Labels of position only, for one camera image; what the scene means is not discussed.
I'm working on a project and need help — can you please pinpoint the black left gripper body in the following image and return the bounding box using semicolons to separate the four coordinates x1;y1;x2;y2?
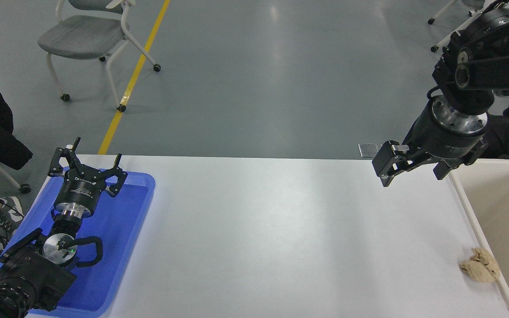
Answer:
57;166;107;212

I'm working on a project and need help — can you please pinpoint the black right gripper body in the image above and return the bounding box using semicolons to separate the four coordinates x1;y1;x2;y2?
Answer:
407;105;488;163

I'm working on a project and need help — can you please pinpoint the blue plastic tray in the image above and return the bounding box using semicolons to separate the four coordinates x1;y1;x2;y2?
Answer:
0;170;156;318

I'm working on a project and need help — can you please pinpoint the large pale plastic bin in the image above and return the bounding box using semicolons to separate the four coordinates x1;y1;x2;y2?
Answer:
448;158;509;315

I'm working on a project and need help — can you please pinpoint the white-legged chair with casters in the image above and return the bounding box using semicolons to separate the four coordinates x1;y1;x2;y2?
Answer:
428;0;487;53

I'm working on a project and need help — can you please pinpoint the grey chair with casters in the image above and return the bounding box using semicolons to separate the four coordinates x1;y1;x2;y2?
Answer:
38;0;161;112

